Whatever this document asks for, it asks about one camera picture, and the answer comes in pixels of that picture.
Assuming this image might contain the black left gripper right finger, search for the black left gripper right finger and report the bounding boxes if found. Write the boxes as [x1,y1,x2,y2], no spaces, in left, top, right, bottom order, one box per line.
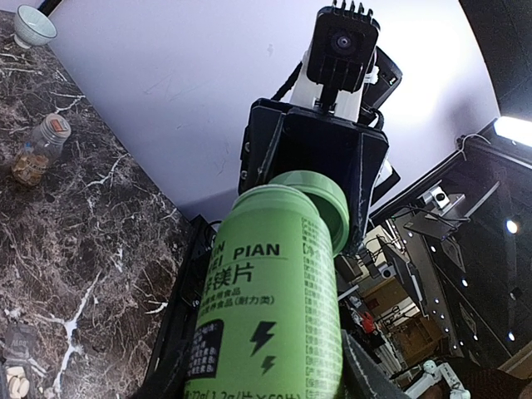
[338,330,408,399]

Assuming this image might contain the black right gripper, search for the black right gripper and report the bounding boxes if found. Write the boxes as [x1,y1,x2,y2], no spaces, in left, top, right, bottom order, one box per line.
[238,98,389,254]

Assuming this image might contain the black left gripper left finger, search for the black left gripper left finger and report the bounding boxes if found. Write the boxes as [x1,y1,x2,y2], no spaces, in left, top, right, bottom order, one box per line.
[131,334,192,399]

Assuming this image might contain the green bottle screw cap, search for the green bottle screw cap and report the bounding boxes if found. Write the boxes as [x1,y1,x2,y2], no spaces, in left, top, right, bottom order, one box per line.
[269,170,350,255]

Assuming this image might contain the green labelled supplement bottle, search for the green labelled supplement bottle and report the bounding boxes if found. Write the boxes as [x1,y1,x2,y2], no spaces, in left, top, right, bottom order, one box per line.
[183,185,342,398]

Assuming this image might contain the clear pill bottle green label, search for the clear pill bottle green label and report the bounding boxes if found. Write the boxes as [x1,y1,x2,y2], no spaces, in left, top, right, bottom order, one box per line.
[11,113,71,186]

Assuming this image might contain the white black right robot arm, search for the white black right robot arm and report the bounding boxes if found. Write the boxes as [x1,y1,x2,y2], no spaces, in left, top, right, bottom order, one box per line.
[238,47,402,254]

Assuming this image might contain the small white-green ceramic bowl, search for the small white-green ceramic bowl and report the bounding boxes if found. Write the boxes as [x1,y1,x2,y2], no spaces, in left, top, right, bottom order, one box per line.
[13,4,57,49]

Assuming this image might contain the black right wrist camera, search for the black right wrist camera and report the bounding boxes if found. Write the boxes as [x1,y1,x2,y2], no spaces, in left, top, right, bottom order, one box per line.
[307,1,380,113]

